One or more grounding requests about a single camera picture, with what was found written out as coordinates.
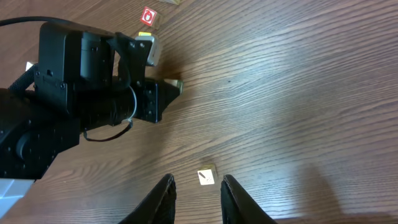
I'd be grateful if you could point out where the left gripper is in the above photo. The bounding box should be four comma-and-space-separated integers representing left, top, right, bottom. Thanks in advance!
34, 22, 180, 124

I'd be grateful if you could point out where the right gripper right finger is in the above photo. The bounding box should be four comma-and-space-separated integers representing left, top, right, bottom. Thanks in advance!
221, 174, 277, 224

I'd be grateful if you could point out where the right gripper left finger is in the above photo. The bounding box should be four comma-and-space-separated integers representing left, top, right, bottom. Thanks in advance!
119, 174, 177, 224

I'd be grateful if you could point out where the white block red mark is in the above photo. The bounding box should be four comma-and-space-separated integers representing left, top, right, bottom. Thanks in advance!
197, 164, 218, 185

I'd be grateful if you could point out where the white block blue side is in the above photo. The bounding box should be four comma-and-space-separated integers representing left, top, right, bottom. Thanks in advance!
25, 62, 35, 71

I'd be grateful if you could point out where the yellow block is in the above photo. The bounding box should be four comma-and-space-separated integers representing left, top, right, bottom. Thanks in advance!
138, 32, 152, 36
164, 79, 184, 95

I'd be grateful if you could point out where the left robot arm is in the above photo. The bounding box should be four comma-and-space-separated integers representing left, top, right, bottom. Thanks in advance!
1, 17, 183, 215

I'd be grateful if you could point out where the red circle block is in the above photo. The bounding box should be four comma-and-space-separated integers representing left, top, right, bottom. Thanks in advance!
140, 6, 162, 29

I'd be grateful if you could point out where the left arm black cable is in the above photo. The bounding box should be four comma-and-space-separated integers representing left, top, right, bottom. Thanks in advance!
0, 16, 75, 27

